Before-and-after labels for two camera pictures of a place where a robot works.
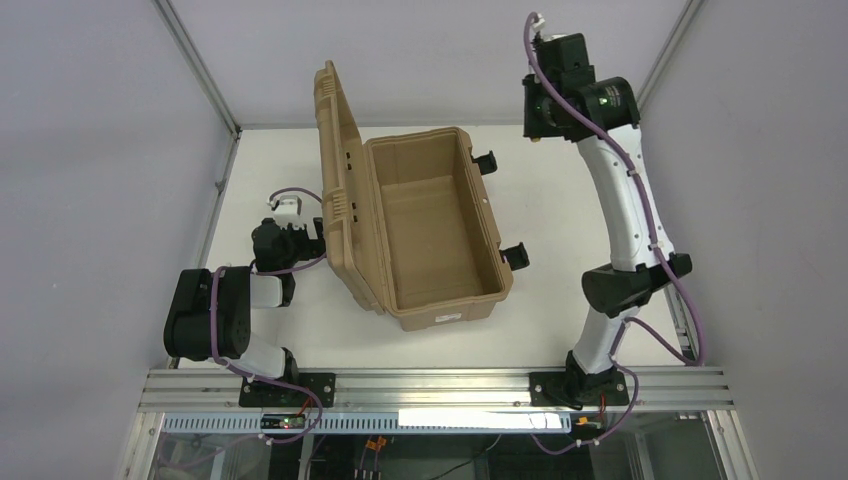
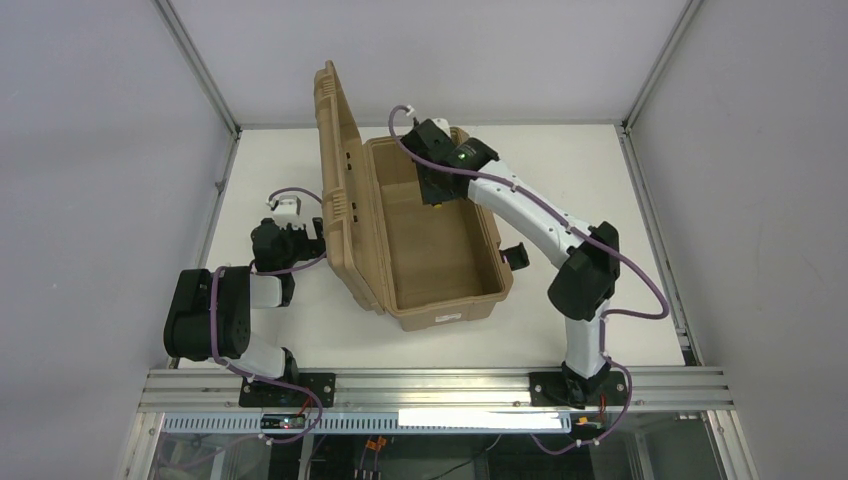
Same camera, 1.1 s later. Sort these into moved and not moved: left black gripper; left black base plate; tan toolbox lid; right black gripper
Moved: right black gripper
Not moved: left black gripper; tan toolbox lid; left black base plate
